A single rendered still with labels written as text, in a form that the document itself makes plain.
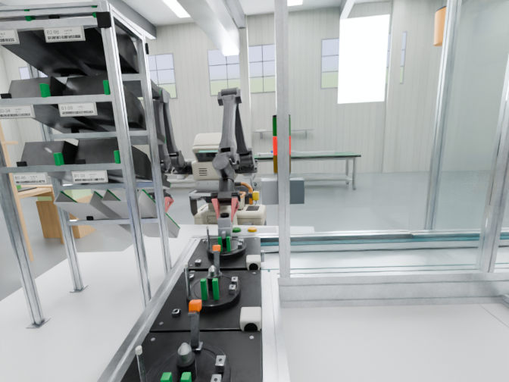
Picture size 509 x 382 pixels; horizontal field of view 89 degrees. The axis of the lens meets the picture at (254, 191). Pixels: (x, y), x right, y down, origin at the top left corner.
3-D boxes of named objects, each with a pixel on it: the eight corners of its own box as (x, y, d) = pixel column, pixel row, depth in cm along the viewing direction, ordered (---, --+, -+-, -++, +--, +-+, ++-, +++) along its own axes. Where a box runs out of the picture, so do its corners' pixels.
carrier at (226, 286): (182, 277, 78) (178, 239, 76) (260, 275, 78) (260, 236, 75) (149, 339, 55) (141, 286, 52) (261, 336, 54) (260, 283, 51)
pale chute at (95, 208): (110, 238, 102) (113, 227, 105) (139, 239, 100) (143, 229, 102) (52, 202, 79) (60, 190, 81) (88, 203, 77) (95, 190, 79)
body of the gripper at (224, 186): (238, 195, 89) (239, 176, 92) (210, 196, 89) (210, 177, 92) (241, 203, 94) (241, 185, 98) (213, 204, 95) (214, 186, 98)
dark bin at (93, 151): (138, 189, 96) (141, 170, 97) (170, 189, 93) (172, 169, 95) (73, 165, 69) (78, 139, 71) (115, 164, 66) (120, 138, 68)
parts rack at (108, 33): (77, 286, 93) (26, 42, 76) (177, 283, 92) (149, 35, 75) (25, 328, 72) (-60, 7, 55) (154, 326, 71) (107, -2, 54)
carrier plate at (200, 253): (201, 242, 103) (200, 238, 103) (260, 241, 103) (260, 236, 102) (183, 274, 80) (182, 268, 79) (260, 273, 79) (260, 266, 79)
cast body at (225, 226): (220, 230, 93) (220, 211, 91) (232, 230, 93) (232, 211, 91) (217, 239, 84) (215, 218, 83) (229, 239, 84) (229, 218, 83)
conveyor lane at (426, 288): (202, 264, 105) (200, 240, 103) (411, 258, 103) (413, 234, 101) (182, 310, 77) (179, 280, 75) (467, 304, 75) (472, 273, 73)
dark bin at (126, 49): (126, 98, 89) (129, 79, 91) (160, 95, 86) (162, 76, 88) (48, 33, 62) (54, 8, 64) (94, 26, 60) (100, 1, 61)
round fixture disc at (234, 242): (210, 243, 98) (210, 238, 97) (247, 242, 97) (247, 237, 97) (202, 261, 84) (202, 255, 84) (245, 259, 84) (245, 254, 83)
